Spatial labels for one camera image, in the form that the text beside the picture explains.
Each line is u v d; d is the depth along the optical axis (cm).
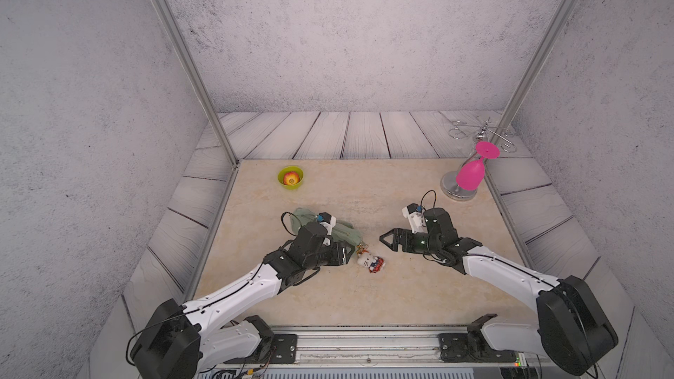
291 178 107
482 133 90
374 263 86
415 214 79
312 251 62
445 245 66
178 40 83
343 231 84
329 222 75
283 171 111
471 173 91
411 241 74
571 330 42
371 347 74
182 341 40
